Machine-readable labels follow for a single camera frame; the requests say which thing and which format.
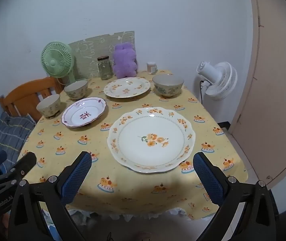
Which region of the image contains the wooden chair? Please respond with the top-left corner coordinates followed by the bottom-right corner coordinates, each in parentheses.
top-left (0, 77), bottom-right (64, 122)

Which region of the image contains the green desk fan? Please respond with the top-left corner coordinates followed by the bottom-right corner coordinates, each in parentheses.
top-left (41, 42), bottom-right (76, 84)

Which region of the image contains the large orange flower plate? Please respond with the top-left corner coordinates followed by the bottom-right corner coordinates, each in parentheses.
top-left (107, 107), bottom-right (196, 174)

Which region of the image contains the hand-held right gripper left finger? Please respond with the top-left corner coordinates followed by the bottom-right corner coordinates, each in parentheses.
top-left (8, 151), bottom-right (92, 241)

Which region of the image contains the large green floral bowl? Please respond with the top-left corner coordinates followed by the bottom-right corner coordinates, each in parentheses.
top-left (152, 74), bottom-right (185, 97)

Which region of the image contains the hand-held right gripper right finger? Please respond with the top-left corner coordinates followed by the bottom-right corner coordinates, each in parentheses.
top-left (192, 152), bottom-right (277, 241)

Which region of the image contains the medium orange flower plate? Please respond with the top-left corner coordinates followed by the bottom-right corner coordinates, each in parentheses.
top-left (103, 77), bottom-right (151, 98)

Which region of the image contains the black fan cable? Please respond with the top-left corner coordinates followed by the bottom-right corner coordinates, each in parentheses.
top-left (199, 80), bottom-right (205, 104)

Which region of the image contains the blue plaid blanket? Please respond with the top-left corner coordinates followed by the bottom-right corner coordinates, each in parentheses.
top-left (0, 112), bottom-right (37, 161)

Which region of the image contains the glass jar with lid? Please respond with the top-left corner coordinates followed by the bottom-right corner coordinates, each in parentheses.
top-left (97, 56), bottom-right (114, 80)

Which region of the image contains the cotton swab container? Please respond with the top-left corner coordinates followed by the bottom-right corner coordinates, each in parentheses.
top-left (147, 62), bottom-right (158, 75)

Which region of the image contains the green printed wall mat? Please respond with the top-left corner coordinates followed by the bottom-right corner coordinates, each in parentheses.
top-left (68, 31), bottom-right (135, 79)

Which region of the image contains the small beige floral bowl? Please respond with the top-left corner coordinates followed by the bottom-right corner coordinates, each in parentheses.
top-left (36, 94), bottom-right (61, 118)
top-left (64, 80), bottom-right (89, 99)

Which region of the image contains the purple plush toy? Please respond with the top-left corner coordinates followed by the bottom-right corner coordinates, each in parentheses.
top-left (112, 43), bottom-right (138, 79)

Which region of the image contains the yellow printed tablecloth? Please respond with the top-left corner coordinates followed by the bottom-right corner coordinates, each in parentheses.
top-left (16, 70), bottom-right (249, 221)

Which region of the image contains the red print white plate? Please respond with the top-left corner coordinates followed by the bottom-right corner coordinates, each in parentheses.
top-left (61, 97), bottom-right (107, 128)

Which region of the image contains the white standing fan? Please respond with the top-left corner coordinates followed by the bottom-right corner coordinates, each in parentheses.
top-left (197, 61), bottom-right (238, 103)

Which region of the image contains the beige door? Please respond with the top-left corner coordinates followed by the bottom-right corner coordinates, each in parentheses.
top-left (229, 0), bottom-right (286, 190)

